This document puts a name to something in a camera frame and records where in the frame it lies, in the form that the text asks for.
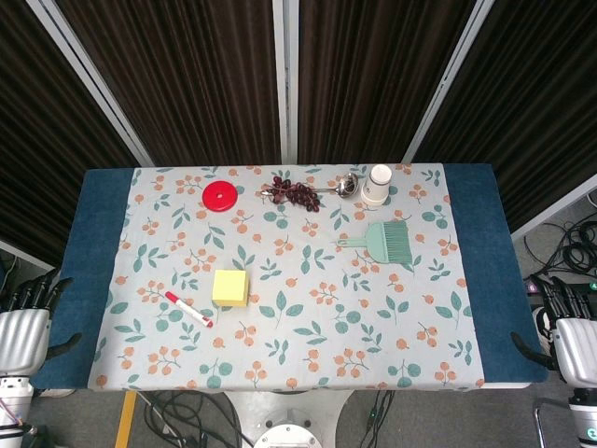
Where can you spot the red and white marker pen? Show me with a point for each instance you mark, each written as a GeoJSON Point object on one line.
{"type": "Point", "coordinates": [188, 309]}

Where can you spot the yellow floor tape strip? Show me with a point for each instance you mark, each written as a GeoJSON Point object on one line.
{"type": "Point", "coordinates": [126, 419]}

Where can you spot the mint green hand brush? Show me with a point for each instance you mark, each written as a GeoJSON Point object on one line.
{"type": "Point", "coordinates": [390, 242]}

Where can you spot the silver metal ladle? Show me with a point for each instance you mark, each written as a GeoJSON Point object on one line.
{"type": "Point", "coordinates": [346, 184]}

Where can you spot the blue felt table cover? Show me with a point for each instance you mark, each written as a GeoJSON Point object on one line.
{"type": "Point", "coordinates": [490, 261]}

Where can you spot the floral printed tablecloth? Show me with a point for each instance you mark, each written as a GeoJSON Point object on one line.
{"type": "Point", "coordinates": [289, 298]}

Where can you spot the dark folding screen panels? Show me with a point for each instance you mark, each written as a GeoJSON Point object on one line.
{"type": "Point", "coordinates": [289, 79]}

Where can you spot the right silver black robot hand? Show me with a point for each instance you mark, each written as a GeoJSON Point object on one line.
{"type": "Point", "coordinates": [574, 336]}

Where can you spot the red round disc lid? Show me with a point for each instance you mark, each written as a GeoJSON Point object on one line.
{"type": "Point", "coordinates": [219, 197]}

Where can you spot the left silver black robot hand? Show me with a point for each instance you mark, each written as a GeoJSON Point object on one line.
{"type": "Point", "coordinates": [22, 334]}

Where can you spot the yellow cube block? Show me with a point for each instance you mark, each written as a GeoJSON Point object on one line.
{"type": "Point", "coordinates": [229, 288]}

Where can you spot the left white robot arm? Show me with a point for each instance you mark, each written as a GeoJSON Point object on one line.
{"type": "Point", "coordinates": [12, 410]}

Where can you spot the white paper cup stack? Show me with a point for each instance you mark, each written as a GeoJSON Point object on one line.
{"type": "Point", "coordinates": [377, 185]}

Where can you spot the dark red grape bunch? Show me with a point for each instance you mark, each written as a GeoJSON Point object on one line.
{"type": "Point", "coordinates": [295, 191]}

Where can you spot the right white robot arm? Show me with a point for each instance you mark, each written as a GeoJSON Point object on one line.
{"type": "Point", "coordinates": [584, 413]}

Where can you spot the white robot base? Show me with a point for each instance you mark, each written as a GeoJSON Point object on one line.
{"type": "Point", "coordinates": [285, 420]}

